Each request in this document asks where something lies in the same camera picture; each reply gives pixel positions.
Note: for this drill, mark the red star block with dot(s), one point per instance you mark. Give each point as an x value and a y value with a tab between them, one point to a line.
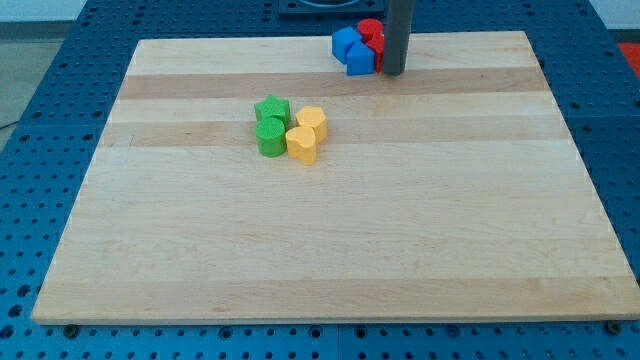
376	44

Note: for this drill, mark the red cylinder block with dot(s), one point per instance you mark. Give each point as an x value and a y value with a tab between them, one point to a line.
369	27

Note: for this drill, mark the blue triangle block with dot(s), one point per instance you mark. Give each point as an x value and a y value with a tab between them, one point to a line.
360	60

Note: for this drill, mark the green star block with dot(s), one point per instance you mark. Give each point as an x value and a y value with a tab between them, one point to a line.
273	107

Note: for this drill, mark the grey cylindrical robot arm stick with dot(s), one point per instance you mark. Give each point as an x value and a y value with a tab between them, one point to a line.
397	34

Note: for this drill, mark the green cylinder block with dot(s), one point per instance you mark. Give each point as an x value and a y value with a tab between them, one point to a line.
270	137

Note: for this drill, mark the yellow heart block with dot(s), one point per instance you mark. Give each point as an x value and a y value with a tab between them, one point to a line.
302	144

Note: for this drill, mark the wooden board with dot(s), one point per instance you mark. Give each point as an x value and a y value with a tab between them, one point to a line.
451	193

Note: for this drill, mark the blue cube block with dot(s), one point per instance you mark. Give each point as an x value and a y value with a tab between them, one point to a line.
342	41

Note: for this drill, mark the yellow hexagon block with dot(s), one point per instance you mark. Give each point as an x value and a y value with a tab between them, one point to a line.
315	118

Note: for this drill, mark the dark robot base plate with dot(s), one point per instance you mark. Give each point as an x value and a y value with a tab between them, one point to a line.
330	8

